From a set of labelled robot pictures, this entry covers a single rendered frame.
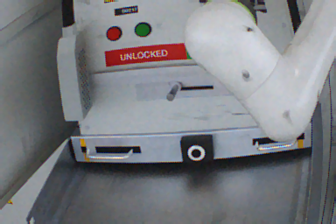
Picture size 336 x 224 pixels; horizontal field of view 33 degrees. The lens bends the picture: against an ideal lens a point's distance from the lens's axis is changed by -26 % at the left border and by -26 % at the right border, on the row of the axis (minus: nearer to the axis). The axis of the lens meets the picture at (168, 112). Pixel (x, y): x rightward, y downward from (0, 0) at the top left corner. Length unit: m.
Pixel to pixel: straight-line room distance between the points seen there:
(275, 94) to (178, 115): 0.53
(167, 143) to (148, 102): 0.09
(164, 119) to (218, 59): 0.54
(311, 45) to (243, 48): 0.15
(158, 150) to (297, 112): 0.58
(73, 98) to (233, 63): 0.50
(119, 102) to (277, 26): 0.38
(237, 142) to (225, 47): 0.54
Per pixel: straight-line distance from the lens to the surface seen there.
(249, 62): 0.88
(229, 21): 0.87
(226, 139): 1.39
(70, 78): 1.30
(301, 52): 0.94
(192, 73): 1.31
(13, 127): 1.48
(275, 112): 0.90
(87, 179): 1.44
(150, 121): 1.41
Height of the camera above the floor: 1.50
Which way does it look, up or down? 22 degrees down
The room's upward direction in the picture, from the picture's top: 9 degrees counter-clockwise
